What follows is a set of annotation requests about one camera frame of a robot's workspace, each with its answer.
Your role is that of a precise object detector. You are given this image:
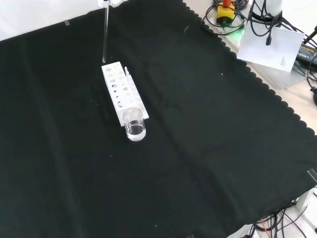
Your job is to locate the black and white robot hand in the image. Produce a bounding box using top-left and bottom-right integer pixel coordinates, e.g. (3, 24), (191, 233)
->
(97, 0), (125, 8)

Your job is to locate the clear glass rod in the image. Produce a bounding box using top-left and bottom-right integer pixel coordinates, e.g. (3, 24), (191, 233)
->
(102, 5), (110, 63)

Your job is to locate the white test tube rack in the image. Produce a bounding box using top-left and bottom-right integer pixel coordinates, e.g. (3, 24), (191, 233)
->
(101, 61), (151, 127)

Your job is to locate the small clear glass beaker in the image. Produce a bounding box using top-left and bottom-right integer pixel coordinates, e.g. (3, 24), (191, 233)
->
(122, 108), (147, 142)

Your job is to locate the yellow stop button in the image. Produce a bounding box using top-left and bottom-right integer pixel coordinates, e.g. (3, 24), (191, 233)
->
(216, 0), (236, 27)

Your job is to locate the black bench cloth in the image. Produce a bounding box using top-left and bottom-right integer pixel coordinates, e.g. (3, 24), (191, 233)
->
(0, 0), (317, 238)

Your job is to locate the white paper sheet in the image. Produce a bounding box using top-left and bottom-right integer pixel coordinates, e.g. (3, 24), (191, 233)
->
(236, 25), (306, 73)

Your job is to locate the pale board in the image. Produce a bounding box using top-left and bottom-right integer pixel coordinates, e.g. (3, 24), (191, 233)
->
(246, 59), (309, 90)

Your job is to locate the black power adapter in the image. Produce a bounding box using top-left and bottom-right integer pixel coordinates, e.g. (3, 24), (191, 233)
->
(295, 42), (317, 66)

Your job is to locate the black tripod knob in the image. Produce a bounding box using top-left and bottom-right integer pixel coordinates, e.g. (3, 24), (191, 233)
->
(310, 86), (317, 108)

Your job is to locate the white box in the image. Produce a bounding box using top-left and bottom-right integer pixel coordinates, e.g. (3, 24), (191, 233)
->
(296, 185), (317, 213)

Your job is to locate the black looped cable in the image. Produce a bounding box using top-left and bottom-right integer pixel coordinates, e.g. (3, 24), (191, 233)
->
(201, 0), (225, 30)

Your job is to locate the thin green cable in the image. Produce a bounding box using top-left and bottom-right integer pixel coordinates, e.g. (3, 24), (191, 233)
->
(221, 13), (246, 36)

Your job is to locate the black cable with plug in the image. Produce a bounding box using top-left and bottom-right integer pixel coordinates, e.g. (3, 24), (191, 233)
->
(249, 0), (283, 47)

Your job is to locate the white cylindrical post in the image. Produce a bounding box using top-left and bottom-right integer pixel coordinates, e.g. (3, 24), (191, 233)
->
(252, 0), (283, 18)

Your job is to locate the orange cable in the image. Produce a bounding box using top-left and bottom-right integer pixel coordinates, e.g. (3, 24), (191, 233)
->
(255, 218), (275, 234)

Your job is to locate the black cable bundle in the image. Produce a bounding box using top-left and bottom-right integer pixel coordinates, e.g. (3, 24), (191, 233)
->
(247, 200), (309, 238)

